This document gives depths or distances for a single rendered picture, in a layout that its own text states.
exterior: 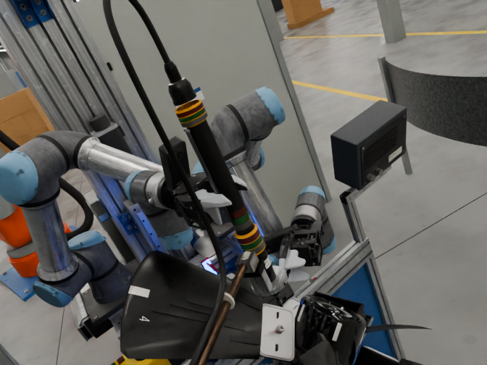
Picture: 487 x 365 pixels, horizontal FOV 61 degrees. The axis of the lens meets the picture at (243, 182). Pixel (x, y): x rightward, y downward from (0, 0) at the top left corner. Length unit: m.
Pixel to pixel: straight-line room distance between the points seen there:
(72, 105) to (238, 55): 1.52
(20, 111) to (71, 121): 7.14
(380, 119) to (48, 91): 1.09
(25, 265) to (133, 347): 4.11
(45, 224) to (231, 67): 1.86
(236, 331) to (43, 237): 0.68
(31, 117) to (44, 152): 7.55
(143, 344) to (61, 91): 1.03
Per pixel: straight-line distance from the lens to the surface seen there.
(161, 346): 0.66
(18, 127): 8.71
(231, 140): 1.10
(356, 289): 1.58
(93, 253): 1.42
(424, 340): 2.30
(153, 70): 2.54
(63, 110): 1.51
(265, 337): 0.74
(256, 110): 1.12
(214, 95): 2.70
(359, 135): 1.35
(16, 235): 4.59
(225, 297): 0.64
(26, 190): 1.08
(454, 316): 2.38
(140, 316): 0.67
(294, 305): 0.86
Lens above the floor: 1.78
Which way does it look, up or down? 24 degrees down
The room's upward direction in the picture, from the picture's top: 24 degrees counter-clockwise
